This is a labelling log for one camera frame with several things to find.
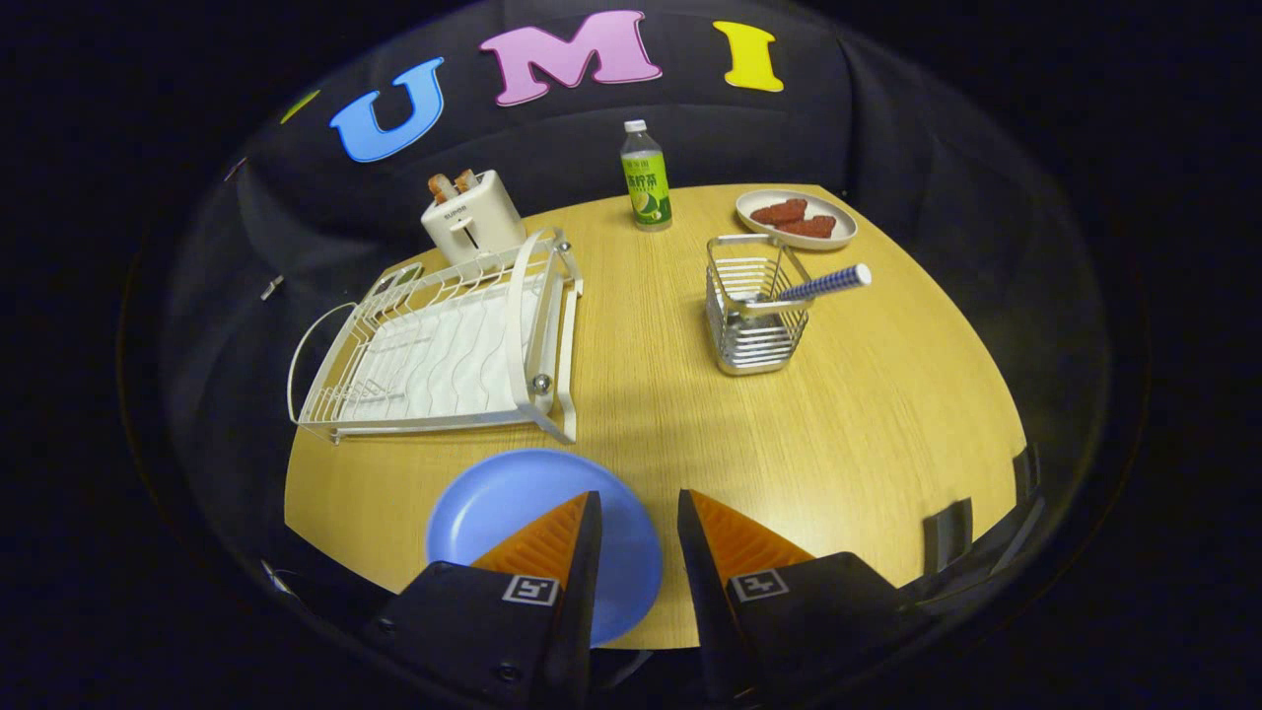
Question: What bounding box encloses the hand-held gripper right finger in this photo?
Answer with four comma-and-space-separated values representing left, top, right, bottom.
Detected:
676, 488, 933, 706

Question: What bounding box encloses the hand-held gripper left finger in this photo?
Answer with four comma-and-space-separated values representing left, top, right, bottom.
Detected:
360, 490, 604, 710

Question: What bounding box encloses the blue plate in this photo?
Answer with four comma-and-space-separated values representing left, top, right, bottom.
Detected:
426, 449, 664, 647

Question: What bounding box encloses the silver wire basket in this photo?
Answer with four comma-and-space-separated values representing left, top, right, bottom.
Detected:
706, 234, 814, 377

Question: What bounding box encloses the white wire dish rack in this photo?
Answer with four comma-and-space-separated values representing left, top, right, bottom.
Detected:
286, 229, 585, 445

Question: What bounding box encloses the spoon with blue checked handle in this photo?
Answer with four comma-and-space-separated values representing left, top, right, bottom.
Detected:
739, 263, 874, 317

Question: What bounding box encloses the small white oval dish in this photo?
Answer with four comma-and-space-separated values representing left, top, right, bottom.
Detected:
736, 189, 859, 250

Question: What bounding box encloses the white divided snack tray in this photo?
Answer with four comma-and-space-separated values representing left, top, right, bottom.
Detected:
367, 262, 427, 302

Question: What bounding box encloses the white toaster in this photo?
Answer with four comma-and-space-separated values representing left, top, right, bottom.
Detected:
421, 170, 528, 267

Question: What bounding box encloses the green label drink bottle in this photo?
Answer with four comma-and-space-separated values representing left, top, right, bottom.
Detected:
620, 119, 673, 232

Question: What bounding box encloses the black backdrop cloth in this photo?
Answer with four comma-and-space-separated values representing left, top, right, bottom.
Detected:
128, 0, 1135, 553

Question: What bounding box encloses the grey metal table frame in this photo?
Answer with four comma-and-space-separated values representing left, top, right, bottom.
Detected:
922, 444, 1046, 593

